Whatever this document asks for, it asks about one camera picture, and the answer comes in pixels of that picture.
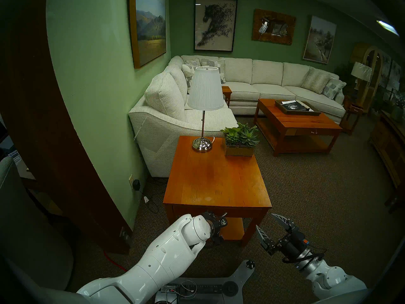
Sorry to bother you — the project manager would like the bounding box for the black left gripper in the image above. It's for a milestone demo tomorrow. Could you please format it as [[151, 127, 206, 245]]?
[[202, 211, 229, 247]]

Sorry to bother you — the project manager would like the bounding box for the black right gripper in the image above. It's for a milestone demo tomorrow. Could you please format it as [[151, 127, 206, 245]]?
[[256, 213, 311, 263]]

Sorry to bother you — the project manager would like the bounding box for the wooden drawer with metal handle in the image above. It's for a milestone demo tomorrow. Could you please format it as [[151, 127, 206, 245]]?
[[172, 205, 263, 219]]

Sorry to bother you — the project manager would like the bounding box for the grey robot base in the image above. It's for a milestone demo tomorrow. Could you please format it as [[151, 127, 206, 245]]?
[[155, 259, 255, 304]]

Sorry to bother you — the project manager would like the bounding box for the orange wooden end table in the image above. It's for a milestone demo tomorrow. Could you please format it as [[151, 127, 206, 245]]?
[[163, 136, 272, 247]]

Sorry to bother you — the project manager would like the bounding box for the succulent planter box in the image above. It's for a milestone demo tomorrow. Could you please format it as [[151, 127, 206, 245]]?
[[221, 122, 261, 157]]

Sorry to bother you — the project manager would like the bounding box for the wooden coffee table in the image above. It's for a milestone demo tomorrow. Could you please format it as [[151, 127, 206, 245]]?
[[254, 98, 343, 157]]

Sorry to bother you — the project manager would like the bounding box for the dark cover book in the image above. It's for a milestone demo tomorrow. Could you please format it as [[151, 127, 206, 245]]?
[[282, 100, 310, 111]]

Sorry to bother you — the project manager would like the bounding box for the dark wooden tray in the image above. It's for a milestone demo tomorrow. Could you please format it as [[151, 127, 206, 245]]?
[[274, 100, 322, 116]]

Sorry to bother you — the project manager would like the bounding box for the small wooden side table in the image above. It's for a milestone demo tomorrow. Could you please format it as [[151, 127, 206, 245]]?
[[221, 86, 233, 108]]

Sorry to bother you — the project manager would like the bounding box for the table lamp white pleated shade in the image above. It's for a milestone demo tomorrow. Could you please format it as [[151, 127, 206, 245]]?
[[187, 66, 224, 153]]

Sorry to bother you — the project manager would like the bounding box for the long wooden sideboard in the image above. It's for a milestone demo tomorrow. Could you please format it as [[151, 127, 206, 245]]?
[[369, 112, 405, 188]]

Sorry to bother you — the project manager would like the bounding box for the small dark wood end table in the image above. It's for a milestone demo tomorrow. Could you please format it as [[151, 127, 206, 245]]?
[[340, 99, 364, 136]]

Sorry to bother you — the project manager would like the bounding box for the grey patchwork throw pillow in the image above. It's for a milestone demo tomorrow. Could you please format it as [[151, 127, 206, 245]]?
[[322, 78, 347, 100], [181, 64, 195, 87], [201, 59, 227, 84]]

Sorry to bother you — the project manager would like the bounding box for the cream sectional sofa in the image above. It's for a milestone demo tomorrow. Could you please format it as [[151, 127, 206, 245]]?
[[128, 55, 347, 178]]

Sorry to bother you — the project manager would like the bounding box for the potted plant green pot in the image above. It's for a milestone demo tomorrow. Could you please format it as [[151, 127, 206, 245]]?
[[391, 93, 405, 123]]

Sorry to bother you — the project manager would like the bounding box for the lamp with wrapped shade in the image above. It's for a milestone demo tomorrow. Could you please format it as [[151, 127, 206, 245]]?
[[351, 61, 372, 101]]

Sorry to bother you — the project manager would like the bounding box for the grey upholstered chair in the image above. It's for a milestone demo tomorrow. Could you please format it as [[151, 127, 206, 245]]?
[[0, 157, 74, 291]]

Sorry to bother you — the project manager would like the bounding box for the brown wooden door panel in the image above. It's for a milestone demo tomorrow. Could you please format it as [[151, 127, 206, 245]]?
[[0, 0, 132, 255]]

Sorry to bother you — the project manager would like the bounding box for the tree landscape painting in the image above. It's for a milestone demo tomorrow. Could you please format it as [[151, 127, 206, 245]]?
[[302, 15, 337, 65]]

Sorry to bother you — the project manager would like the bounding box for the arched wooden cabinet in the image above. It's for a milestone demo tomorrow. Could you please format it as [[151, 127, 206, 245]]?
[[353, 42, 385, 114]]

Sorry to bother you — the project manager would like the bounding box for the black framed horse artwork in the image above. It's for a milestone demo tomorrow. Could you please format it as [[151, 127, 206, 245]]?
[[194, 0, 238, 53]]

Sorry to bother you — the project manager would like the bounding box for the rustic wood framed mirror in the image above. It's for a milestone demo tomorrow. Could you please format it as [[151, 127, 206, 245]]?
[[252, 9, 297, 46]]

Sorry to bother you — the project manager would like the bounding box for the mountain landscape painting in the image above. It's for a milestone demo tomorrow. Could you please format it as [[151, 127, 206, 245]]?
[[128, 0, 167, 69]]

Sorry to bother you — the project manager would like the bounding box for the ceiling light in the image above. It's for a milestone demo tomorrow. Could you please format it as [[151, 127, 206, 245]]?
[[376, 19, 400, 37]]

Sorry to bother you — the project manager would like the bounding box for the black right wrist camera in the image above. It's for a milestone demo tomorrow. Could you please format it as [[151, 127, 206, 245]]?
[[290, 229, 309, 247]]

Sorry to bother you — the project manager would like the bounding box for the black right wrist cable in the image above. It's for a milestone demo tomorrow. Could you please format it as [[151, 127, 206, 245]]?
[[283, 250, 326, 266]]

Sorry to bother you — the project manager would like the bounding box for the black floor cable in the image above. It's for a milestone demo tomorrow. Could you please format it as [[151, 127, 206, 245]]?
[[139, 189, 159, 212]]

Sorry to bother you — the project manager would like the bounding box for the red floor cable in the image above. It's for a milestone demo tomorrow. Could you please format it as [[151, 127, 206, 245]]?
[[103, 251, 128, 272]]

